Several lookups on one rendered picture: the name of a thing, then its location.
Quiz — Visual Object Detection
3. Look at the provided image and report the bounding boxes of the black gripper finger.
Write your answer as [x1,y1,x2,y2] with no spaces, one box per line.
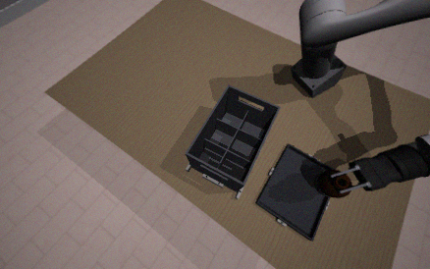
[329,165,360,179]
[337,182,372,193]

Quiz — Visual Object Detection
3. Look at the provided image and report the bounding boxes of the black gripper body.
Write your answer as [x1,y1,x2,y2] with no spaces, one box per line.
[349,134,430,191]

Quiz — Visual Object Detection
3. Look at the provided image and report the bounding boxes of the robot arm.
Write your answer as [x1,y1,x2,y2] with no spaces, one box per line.
[299,0,430,79]

